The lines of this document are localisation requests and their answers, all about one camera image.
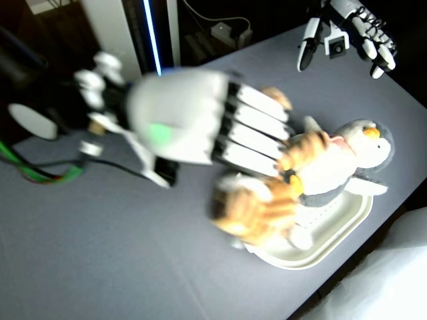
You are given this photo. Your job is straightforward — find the thin pale cable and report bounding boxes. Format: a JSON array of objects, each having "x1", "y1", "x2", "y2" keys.
[{"x1": 181, "y1": 0, "x2": 253, "y2": 33}]

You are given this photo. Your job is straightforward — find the striped plush tiger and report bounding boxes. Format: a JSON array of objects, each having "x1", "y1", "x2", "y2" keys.
[{"x1": 209, "y1": 85, "x2": 330, "y2": 251}]

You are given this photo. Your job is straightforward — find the plush penguin with pink bow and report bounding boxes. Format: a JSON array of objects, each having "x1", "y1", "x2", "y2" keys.
[{"x1": 286, "y1": 116, "x2": 396, "y2": 207}]

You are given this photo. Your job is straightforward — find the white power adapter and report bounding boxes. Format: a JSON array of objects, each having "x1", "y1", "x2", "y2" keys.
[{"x1": 210, "y1": 22, "x2": 234, "y2": 40}]

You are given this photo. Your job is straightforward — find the green cable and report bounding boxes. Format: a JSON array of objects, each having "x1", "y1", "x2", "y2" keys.
[{"x1": 0, "y1": 139, "x2": 85, "y2": 185}]

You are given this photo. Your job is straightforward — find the blue light strip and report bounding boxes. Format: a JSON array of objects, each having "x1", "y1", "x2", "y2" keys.
[{"x1": 142, "y1": 0, "x2": 163, "y2": 77}]

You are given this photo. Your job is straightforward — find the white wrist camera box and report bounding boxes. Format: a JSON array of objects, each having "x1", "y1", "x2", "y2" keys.
[{"x1": 323, "y1": 35, "x2": 350, "y2": 60}]

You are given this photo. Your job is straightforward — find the white plastic tray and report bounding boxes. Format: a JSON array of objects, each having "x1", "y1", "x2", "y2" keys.
[{"x1": 230, "y1": 191, "x2": 374, "y2": 271}]

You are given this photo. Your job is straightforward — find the black cable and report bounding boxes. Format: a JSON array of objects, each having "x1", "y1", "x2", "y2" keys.
[{"x1": 0, "y1": 155, "x2": 149, "y2": 179}]

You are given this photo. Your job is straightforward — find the white pillar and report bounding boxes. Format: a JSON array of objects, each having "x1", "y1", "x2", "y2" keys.
[{"x1": 81, "y1": 0, "x2": 181, "y2": 79}]

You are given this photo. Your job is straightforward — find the white fabric sheet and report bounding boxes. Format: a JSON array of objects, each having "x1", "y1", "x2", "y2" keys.
[{"x1": 293, "y1": 206, "x2": 427, "y2": 320}]

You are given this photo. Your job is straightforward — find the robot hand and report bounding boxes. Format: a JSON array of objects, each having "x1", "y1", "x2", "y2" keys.
[
  {"x1": 296, "y1": 0, "x2": 398, "y2": 79},
  {"x1": 126, "y1": 70, "x2": 296, "y2": 189}
]

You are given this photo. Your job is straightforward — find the grey table cloth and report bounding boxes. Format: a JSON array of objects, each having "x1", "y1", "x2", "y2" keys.
[{"x1": 0, "y1": 23, "x2": 427, "y2": 320}]

